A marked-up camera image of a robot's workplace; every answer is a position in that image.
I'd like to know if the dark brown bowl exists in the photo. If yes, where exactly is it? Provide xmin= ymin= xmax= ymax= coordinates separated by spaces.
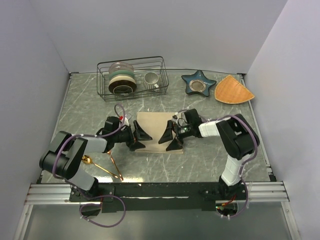
xmin=108 ymin=80 xmax=137 ymax=94

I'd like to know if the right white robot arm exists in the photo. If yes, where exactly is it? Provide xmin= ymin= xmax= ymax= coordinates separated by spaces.
xmin=158 ymin=108 xmax=260 ymax=200

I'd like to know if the beige cloth napkin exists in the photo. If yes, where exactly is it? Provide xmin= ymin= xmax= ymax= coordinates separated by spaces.
xmin=135 ymin=112 xmax=184 ymax=154

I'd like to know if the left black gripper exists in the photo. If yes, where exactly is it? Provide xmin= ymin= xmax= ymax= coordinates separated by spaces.
xmin=113 ymin=120 xmax=152 ymax=151

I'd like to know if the orange woven fan mat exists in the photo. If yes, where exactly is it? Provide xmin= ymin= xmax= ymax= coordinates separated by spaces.
xmin=214 ymin=75 xmax=255 ymax=105

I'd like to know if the black wire dish rack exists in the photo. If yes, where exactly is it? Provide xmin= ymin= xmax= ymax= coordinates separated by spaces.
xmin=96 ymin=56 xmax=169 ymax=102

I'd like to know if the striped ceramic mug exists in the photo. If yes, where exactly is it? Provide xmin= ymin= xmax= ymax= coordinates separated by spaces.
xmin=143 ymin=72 xmax=159 ymax=90

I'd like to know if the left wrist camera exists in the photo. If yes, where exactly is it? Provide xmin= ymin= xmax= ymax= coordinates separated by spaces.
xmin=119 ymin=113 xmax=132 ymax=126

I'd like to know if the gold spoon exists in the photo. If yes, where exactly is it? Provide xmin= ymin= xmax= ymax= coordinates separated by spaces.
xmin=81 ymin=155 xmax=119 ymax=179

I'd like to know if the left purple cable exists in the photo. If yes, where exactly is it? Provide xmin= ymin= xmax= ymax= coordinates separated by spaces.
xmin=53 ymin=103 xmax=127 ymax=229

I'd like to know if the aluminium frame rail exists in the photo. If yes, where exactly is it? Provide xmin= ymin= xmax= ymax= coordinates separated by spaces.
xmin=13 ymin=182 xmax=289 ymax=240

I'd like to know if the copper fork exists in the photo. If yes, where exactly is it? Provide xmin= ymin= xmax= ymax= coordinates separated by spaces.
xmin=107 ymin=150 xmax=124 ymax=181

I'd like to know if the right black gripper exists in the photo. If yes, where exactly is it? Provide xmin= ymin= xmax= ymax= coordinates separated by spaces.
xmin=158 ymin=119 xmax=193 ymax=151

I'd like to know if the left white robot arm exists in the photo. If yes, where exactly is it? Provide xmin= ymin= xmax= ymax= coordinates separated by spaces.
xmin=39 ymin=116 xmax=153 ymax=201

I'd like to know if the blue star-shaped dish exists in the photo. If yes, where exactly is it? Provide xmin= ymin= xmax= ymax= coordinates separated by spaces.
xmin=181 ymin=70 xmax=217 ymax=97

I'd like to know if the green ceramic plate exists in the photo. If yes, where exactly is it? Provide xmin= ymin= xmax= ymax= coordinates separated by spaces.
xmin=108 ymin=70 xmax=135 ymax=80

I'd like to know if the cream ceramic plate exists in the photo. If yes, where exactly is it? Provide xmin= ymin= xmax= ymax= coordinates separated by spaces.
xmin=109 ymin=75 xmax=136 ymax=88

